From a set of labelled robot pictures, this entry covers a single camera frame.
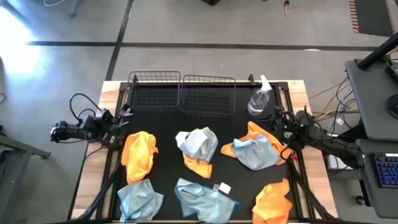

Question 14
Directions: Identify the black round desk object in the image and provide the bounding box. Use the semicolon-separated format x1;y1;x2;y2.
386;95;398;119

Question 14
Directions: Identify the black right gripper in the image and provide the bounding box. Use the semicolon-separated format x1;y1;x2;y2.
263;107;301;147

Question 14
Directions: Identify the black table mat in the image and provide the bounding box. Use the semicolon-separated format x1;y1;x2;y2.
119;83;298;220

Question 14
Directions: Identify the grey metal table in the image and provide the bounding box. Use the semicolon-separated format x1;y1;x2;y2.
0;124;52;224

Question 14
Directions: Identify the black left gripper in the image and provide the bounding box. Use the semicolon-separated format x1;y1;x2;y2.
95;104;135;146

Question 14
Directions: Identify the backlit computer keyboard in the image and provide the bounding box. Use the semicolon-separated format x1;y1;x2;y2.
369;152;398;189

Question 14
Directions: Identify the black desk leg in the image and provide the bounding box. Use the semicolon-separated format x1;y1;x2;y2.
337;124;368;141

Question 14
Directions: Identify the black aluminium table frame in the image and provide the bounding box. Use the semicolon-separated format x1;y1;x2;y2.
67;80;338;224

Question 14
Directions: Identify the white box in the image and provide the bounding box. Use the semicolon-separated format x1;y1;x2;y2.
326;154;348;170

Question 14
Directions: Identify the dark rug with striped edge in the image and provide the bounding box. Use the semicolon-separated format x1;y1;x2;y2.
348;0;398;37

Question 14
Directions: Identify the black cable bundle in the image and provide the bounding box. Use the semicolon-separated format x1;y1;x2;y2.
329;77;358;131

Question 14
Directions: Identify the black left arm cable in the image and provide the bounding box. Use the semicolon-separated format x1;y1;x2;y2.
68;92;105;122

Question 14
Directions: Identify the clear plastic spray bottle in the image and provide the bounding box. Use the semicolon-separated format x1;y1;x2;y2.
247;74;273;116

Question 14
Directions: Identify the black wire basket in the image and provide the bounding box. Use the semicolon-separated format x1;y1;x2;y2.
178;74;237;116
126;70;182;113

